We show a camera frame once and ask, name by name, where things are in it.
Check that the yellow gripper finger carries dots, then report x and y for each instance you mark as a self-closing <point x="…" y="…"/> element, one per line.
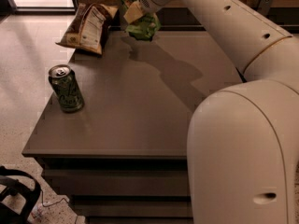
<point x="134" y="12"/>

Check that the green rice chip bag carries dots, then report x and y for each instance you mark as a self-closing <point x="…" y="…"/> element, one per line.
<point x="143" y="29"/>

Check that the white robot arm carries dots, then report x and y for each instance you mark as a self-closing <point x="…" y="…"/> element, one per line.
<point x="243" y="141"/>

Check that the brown chip bag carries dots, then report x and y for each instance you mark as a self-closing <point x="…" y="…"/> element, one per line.
<point x="89" y="29"/>

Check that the green soda can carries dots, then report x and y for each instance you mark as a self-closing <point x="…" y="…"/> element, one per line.
<point x="63" y="81"/>

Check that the grey drawer cabinet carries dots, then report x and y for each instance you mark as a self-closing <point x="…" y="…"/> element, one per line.
<point x="121" y="159"/>

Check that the black chair part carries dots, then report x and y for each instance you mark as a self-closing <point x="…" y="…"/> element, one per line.
<point x="13" y="187"/>

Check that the right metal wall bracket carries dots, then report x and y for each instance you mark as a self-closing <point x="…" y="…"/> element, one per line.
<point x="264" y="6"/>

